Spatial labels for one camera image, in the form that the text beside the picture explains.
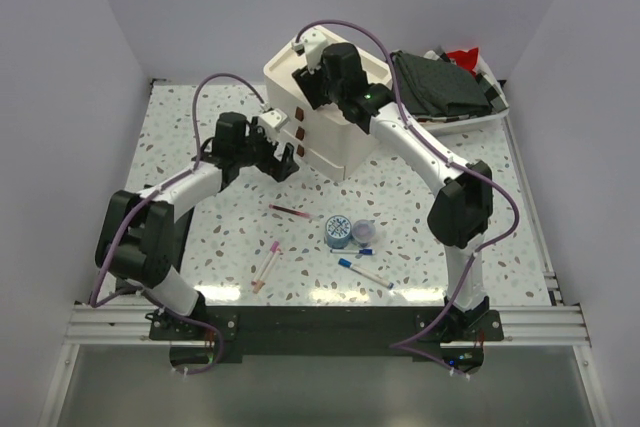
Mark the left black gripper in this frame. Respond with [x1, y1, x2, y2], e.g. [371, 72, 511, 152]
[235, 118, 298, 183]

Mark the cream bottom drawer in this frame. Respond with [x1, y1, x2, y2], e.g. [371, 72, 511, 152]
[282, 136, 346, 182]

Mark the cream drawer cabinet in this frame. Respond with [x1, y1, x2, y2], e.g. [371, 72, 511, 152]
[263, 27, 378, 180]

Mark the blue patterned round jar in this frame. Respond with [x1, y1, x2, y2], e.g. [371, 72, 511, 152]
[324, 215, 352, 249]

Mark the clear purple round jar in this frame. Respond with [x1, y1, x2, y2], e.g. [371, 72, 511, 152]
[351, 219, 376, 247]

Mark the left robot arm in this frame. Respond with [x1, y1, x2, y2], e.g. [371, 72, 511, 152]
[89, 109, 299, 339]

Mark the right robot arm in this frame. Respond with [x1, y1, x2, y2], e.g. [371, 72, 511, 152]
[292, 41, 493, 340]

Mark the dark red pen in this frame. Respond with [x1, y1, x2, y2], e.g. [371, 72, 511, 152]
[268, 204, 324, 221]

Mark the pink capped marker upper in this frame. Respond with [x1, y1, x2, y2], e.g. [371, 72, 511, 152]
[251, 241, 279, 286]

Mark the dark green folded cloth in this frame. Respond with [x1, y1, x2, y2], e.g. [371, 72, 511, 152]
[391, 51, 491, 122]

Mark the white tray of cloths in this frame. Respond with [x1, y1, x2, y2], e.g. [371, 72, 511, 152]
[391, 47, 509, 135]

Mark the short blue marker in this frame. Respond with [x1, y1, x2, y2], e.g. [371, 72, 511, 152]
[329, 248, 375, 256]

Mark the red cloth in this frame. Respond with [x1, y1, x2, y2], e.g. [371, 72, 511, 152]
[446, 47, 480, 71]

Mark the long blue marker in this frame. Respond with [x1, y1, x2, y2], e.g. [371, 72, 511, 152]
[338, 258, 394, 290]

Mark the black mat with blue trim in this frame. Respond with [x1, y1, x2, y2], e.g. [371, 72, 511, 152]
[109, 202, 193, 288]

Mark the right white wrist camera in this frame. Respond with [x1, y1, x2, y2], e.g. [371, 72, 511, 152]
[291, 28, 329, 72]

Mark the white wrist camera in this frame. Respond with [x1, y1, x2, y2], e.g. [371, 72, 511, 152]
[291, 28, 329, 72]
[257, 109, 289, 138]

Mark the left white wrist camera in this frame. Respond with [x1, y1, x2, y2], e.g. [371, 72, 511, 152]
[257, 109, 289, 138]

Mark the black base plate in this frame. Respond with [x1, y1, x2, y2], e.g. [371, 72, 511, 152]
[145, 305, 505, 373]

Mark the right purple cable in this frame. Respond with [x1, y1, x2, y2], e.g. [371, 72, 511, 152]
[389, 20, 521, 363]

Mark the purple cable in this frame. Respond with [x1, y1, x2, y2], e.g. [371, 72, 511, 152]
[88, 72, 269, 374]
[389, 20, 521, 363]

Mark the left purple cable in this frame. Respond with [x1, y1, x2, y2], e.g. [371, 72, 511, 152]
[88, 72, 269, 374]

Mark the aluminium rail frame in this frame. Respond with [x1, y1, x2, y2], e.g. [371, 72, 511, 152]
[39, 77, 614, 427]

